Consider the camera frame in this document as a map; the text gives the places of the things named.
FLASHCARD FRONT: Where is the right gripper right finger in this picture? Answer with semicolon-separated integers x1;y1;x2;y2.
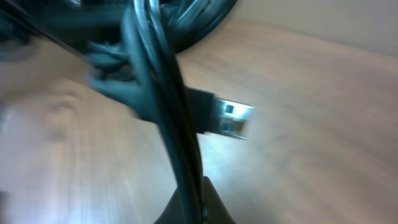
203;176;236;224

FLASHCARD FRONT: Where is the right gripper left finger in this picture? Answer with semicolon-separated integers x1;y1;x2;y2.
154;187;185;224

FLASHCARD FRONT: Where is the black cable bundle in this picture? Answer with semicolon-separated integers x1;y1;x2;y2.
0;0;256;224

